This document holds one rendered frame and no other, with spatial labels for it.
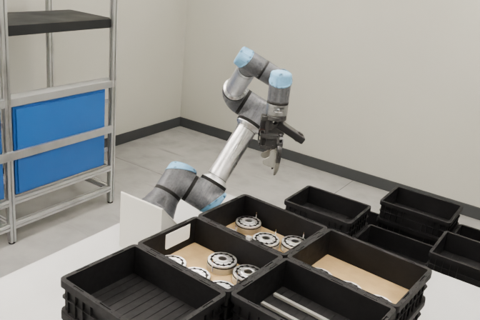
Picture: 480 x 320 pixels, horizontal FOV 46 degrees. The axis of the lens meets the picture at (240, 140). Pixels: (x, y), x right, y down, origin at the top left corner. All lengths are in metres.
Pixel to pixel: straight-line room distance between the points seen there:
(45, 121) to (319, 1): 2.57
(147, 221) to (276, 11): 3.39
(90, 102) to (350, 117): 2.29
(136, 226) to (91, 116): 1.79
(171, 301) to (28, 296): 0.53
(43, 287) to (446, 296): 1.49
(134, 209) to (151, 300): 0.51
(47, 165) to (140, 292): 2.06
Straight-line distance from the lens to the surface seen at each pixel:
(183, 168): 2.29
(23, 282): 2.20
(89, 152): 4.03
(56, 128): 3.79
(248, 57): 2.00
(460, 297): 2.41
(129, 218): 2.29
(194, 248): 2.12
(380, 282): 2.10
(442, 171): 4.91
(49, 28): 3.64
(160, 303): 1.84
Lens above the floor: 1.89
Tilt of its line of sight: 19 degrees down
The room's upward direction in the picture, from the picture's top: 6 degrees clockwise
